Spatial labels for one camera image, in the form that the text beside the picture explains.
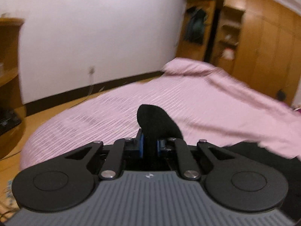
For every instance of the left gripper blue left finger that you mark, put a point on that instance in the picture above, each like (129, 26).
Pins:
(139, 139)

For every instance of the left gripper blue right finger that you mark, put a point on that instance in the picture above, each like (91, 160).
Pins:
(161, 145)

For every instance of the black button cardigan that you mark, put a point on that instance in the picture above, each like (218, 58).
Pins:
(155, 122)

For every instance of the pink checked bed cover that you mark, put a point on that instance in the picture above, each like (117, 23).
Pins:
(203, 100)

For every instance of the wooden side cabinet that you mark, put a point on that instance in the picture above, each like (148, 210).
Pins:
(13, 111)

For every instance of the dark hanging bag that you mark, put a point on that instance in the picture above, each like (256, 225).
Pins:
(196, 25)

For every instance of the wooden wardrobe with shelves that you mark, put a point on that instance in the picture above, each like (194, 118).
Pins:
(256, 41)

